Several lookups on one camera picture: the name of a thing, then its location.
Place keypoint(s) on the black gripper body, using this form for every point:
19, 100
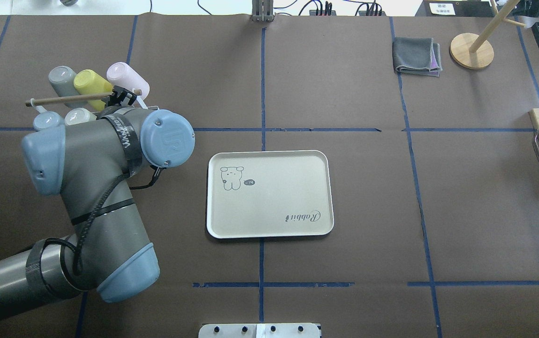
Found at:
120, 97

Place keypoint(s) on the green plastic cup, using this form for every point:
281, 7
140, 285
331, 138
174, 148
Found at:
78, 116

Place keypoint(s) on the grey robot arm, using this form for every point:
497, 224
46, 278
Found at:
88, 165

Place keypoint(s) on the pink plastic cup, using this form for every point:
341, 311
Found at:
122, 74

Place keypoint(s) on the yellow plastic cup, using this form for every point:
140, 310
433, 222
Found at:
89, 82

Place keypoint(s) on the grey plastic cup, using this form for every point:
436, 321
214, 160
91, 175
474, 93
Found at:
61, 79

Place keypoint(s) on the blue plastic cup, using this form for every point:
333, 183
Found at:
46, 120

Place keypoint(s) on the white cup rack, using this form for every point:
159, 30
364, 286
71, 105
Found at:
39, 104

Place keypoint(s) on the cream rabbit serving tray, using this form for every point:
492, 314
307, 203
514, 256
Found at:
269, 194

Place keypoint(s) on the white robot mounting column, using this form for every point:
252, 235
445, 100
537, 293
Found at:
260, 330

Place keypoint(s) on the folded grey cloth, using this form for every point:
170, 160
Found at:
419, 56

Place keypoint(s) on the black label box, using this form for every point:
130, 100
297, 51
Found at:
459, 8

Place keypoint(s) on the wooden mug tree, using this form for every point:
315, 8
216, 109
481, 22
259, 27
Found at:
473, 51

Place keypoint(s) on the aluminium frame post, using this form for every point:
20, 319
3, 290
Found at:
263, 11

